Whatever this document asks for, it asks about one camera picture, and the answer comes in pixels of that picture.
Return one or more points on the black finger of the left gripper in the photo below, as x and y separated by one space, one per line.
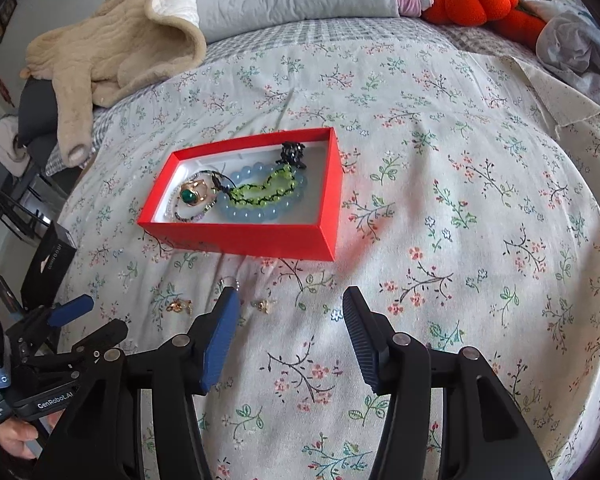
106 337

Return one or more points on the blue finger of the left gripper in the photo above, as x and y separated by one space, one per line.
63 314

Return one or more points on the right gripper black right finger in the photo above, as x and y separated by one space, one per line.
369 341

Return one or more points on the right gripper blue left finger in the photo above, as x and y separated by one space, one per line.
211 335

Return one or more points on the gold dangling earring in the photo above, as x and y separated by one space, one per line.
180 305

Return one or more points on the small gold stud earring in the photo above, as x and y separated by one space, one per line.
263 305

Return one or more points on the gold green gem brooch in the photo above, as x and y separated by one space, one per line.
196 192

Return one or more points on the black hair claw clip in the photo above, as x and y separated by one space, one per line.
292 154

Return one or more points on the person's left hand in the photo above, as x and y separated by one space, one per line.
15 436

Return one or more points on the black cardboard box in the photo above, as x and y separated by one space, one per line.
48 268

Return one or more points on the black metal chair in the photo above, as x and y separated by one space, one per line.
25 225

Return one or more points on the red Ace cardboard box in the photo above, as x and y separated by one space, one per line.
260 208

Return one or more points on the floral bed sheet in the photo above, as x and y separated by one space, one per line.
470 216

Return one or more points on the dark grey cushion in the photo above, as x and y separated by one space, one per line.
38 120

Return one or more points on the orange pumpkin plush toy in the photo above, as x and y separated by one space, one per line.
505 17

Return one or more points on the grey crumpled cloth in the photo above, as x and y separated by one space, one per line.
569 48

